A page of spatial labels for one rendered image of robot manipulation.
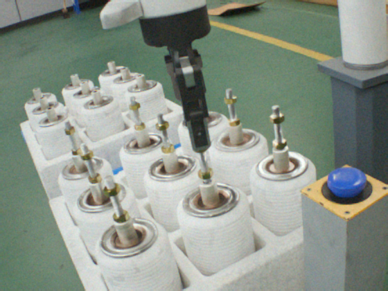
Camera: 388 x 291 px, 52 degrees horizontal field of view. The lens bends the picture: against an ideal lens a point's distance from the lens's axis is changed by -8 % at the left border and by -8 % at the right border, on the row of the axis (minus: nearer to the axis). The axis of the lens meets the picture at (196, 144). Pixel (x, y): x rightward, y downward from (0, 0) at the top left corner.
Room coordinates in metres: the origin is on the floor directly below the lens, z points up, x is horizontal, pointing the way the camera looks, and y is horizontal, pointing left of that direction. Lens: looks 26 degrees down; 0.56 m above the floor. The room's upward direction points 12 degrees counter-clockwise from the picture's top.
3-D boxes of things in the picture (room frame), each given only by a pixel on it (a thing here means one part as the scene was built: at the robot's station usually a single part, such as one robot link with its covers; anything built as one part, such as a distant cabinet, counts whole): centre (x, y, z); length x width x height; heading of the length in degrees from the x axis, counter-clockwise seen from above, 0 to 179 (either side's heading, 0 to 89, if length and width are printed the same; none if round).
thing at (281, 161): (0.51, -0.11, 0.26); 0.02 x 0.02 x 0.03
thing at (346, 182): (0.34, -0.14, 0.32); 0.04 x 0.04 x 0.02
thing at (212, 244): (0.47, 0.00, 0.16); 0.10 x 0.10 x 0.18
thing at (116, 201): (0.42, 0.10, 0.30); 0.01 x 0.01 x 0.08; 42
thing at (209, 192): (0.47, 0.00, 0.26); 0.02 x 0.02 x 0.03
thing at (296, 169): (0.51, -0.11, 0.25); 0.08 x 0.08 x 0.01
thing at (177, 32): (0.47, 0.00, 0.46); 0.08 x 0.08 x 0.09
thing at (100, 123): (0.97, 0.21, 0.16); 0.10 x 0.10 x 0.18
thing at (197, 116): (0.42, -0.01, 0.38); 0.03 x 0.01 x 0.05; 2
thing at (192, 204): (0.47, 0.00, 0.25); 0.08 x 0.08 x 0.01
